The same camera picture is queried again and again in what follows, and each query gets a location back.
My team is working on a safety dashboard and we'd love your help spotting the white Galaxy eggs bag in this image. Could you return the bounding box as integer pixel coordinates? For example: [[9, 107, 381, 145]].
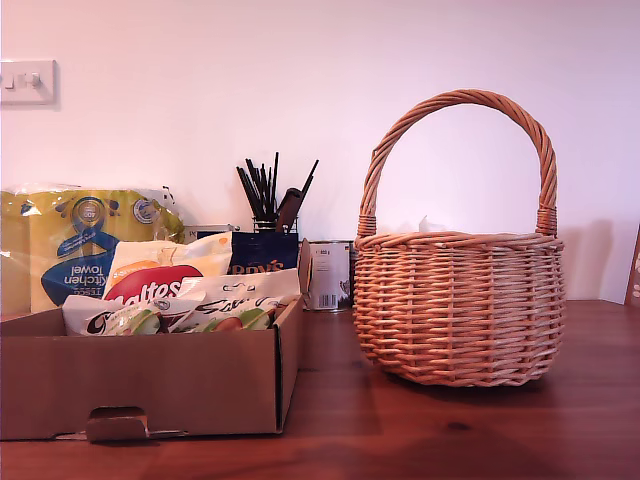
[[62, 294, 177, 337], [169, 268, 300, 334]]

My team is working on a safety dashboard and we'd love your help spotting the red cream Maltesers bag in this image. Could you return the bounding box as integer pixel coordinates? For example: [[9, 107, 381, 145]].
[[102, 230, 234, 314]]

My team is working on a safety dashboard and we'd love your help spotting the blue Terry's orange eggs bag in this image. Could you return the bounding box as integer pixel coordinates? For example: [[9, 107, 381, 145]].
[[225, 230, 300, 277]]

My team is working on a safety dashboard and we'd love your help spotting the white Porlex box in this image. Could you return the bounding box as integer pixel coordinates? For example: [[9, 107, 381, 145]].
[[183, 223, 235, 246]]

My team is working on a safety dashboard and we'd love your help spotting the brown cardboard box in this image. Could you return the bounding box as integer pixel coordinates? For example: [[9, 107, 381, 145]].
[[0, 238, 312, 444]]

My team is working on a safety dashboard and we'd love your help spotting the tin can with white label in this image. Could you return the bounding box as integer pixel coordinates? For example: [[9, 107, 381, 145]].
[[303, 239, 355, 314]]

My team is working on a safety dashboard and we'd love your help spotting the dark brown wooden spatula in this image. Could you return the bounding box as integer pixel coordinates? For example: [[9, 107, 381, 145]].
[[274, 187, 304, 234]]

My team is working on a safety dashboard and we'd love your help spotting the single slanted black stick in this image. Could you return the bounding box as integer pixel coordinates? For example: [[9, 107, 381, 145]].
[[295, 159, 320, 204]]

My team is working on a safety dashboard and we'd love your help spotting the bundle of black sticks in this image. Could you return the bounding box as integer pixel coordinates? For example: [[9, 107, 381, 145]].
[[236, 152, 281, 222]]

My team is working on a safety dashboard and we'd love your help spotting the white tissue paper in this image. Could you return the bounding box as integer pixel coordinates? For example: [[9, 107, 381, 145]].
[[417, 214, 451, 234]]

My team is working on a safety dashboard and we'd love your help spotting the yellow kitchen towel pack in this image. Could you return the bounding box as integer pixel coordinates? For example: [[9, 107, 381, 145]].
[[0, 185, 185, 316]]

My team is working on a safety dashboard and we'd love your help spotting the wooden board with white dots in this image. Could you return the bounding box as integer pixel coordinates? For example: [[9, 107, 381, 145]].
[[624, 244, 640, 307]]

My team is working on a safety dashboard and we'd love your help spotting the wire utensil holder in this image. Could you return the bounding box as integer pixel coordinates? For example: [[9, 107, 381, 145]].
[[252, 214, 301, 236]]

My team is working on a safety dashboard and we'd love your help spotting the woven wicker basket with handle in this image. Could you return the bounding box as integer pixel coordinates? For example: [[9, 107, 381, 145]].
[[352, 88, 568, 389]]

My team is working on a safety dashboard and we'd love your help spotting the white wall light switch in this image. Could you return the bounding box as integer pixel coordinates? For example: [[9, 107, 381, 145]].
[[0, 59, 57, 106]]

